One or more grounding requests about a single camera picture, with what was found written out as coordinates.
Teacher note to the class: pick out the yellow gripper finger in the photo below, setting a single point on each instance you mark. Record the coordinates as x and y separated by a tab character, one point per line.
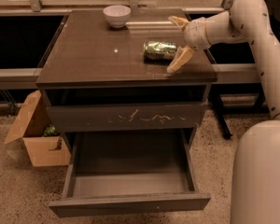
181	23
182	56

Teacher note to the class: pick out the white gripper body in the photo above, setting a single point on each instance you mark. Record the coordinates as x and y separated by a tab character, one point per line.
195	34

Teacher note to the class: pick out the crushed green soda can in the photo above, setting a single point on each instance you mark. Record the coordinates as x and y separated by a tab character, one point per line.
156	50

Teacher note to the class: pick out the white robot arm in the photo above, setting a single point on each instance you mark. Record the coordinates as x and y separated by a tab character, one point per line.
255	188

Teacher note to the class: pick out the closed grey top drawer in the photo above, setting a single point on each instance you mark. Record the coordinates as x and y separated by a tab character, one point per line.
96	118

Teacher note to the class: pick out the grey drawer cabinet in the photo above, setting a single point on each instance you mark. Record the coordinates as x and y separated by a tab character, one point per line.
83	39

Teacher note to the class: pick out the open grey middle drawer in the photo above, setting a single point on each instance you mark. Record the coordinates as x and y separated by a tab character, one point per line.
129	172

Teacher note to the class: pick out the white ceramic bowl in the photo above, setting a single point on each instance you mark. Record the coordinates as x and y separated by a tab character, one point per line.
117	16

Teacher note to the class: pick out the black table with legs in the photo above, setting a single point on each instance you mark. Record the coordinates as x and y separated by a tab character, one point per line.
240	54

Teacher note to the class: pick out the green item in box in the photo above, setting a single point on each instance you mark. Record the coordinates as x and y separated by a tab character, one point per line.
50	131

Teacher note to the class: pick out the open cardboard box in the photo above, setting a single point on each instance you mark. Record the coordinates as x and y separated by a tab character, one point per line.
29	126

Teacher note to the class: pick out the metal window railing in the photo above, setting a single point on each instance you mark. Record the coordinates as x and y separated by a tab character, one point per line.
148	16

